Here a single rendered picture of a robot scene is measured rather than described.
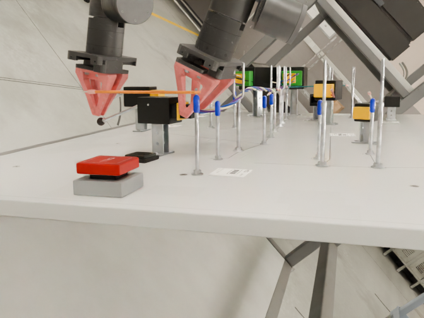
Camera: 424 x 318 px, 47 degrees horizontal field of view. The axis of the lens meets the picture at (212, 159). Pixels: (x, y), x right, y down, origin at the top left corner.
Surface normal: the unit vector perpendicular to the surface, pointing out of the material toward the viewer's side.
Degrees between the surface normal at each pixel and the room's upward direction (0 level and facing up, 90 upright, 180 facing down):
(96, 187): 90
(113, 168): 90
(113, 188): 90
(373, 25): 90
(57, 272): 0
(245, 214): 48
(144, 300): 0
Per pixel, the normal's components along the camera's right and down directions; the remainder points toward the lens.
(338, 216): -0.01, -0.99
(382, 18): -0.25, 0.19
